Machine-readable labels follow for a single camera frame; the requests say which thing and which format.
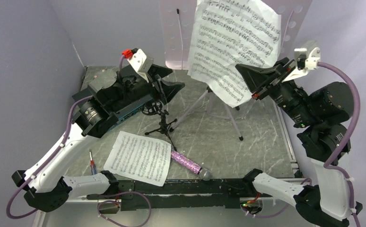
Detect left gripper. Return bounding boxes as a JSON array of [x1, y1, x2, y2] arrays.
[[110, 63, 184, 113]]

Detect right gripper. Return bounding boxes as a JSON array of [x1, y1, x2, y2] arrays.
[[235, 55, 316, 126]]

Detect sheet music top page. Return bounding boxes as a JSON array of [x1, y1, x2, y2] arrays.
[[188, 0, 281, 107]]

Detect sheet music page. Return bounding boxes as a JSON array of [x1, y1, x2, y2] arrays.
[[104, 131, 172, 186], [188, 0, 281, 107]]

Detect lilac perforated music stand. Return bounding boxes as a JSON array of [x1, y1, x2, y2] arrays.
[[157, 0, 313, 141]]

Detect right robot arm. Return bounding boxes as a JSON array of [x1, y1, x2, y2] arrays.
[[236, 58, 363, 227]]

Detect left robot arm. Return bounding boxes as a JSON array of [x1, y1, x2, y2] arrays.
[[12, 65, 185, 212]]

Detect black tripod microphone stand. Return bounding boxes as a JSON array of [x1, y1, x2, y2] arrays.
[[140, 103, 179, 151]]

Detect purple glitter microphone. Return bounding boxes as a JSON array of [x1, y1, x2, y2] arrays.
[[171, 150, 212, 181]]

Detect red blue screwdriver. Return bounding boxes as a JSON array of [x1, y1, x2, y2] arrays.
[[89, 149, 97, 175]]

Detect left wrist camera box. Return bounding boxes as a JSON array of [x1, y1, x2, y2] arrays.
[[122, 48, 154, 83]]

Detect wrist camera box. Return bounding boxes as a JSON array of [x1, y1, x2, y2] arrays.
[[282, 40, 321, 82], [122, 48, 154, 83]]

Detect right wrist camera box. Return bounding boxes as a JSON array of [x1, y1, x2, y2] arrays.
[[282, 40, 321, 82]]

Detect black network switch box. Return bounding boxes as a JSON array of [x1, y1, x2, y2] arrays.
[[72, 87, 154, 135]]

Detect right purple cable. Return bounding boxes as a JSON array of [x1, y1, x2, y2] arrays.
[[241, 61, 362, 227]]

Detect aluminium frame rail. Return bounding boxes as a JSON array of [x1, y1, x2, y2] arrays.
[[291, 159, 312, 201]]

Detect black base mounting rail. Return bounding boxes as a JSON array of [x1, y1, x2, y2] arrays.
[[86, 178, 273, 211]]

